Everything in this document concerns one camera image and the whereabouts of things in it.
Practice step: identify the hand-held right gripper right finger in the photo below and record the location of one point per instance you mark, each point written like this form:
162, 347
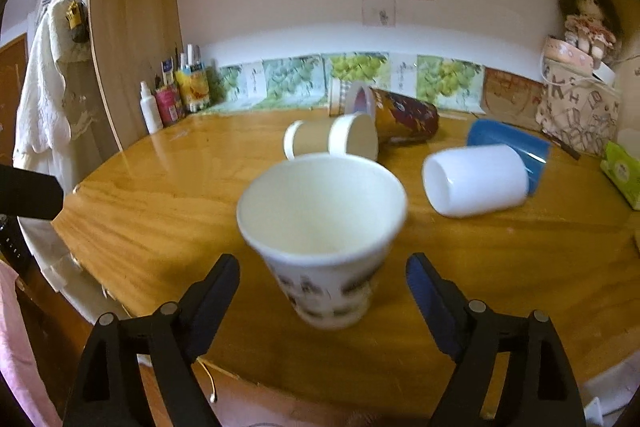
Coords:
431, 307

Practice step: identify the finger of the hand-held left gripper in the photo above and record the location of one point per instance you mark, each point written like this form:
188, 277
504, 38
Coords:
30, 192

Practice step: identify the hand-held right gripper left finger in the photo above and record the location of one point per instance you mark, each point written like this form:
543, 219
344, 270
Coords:
209, 313

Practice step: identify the white printed paper cup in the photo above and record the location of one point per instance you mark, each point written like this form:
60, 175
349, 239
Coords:
320, 227

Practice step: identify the blue plastic cup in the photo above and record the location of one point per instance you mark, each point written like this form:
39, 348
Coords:
520, 144

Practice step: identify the dark red printed cup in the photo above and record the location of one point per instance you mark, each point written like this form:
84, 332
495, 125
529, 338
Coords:
407, 114

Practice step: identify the brown paper cup white lid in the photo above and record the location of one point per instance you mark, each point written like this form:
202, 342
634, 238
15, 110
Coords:
312, 138

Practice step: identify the checkered paper cup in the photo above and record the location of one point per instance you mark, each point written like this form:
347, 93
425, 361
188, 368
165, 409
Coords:
337, 97

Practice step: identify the black device with buttons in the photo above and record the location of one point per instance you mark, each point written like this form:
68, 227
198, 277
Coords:
11, 242

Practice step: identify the white hanging garment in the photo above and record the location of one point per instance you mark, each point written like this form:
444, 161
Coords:
45, 92

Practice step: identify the wooden door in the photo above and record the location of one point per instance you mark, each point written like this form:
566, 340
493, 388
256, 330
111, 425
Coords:
12, 92

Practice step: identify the white mug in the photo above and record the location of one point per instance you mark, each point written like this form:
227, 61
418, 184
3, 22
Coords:
480, 179

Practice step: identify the white spray bottle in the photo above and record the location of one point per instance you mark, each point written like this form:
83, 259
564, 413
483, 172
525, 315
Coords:
150, 109

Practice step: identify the pink cloth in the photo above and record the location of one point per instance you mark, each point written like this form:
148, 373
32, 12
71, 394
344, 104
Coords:
20, 347

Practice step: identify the yellow hanging tag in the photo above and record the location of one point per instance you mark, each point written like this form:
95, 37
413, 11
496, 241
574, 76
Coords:
74, 14

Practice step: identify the wooden desk shelf unit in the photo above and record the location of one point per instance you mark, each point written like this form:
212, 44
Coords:
135, 37

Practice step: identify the yellow printed container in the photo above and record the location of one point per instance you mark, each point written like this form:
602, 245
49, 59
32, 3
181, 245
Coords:
192, 89

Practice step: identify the brown cardboard sheet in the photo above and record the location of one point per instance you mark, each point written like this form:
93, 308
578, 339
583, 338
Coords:
510, 94

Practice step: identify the green tissue box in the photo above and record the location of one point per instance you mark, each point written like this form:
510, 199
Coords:
622, 169

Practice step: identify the letter print fabric basket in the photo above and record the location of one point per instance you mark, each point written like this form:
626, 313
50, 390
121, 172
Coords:
575, 112

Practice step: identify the grape print backsplash paper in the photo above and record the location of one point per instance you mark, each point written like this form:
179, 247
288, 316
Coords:
350, 77

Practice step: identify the pink round box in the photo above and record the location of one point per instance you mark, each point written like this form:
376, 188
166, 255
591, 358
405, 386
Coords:
565, 50

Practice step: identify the rag doll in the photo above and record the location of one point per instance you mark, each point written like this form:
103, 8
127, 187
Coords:
587, 14

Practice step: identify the drawing paper on wall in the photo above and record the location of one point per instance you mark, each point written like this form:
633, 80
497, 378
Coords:
380, 11

